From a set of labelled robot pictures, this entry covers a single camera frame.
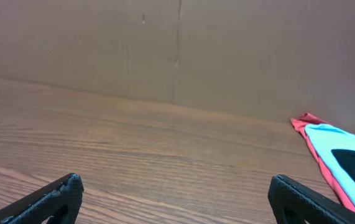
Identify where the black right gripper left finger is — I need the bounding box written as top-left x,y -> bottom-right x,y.
0,173 -> 84,224

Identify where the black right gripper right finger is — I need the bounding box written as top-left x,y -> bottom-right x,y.
268,175 -> 355,224

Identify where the light blue t-shirt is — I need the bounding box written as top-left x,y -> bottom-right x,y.
300,124 -> 355,212

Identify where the red t-shirt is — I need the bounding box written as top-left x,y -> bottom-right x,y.
290,113 -> 355,215

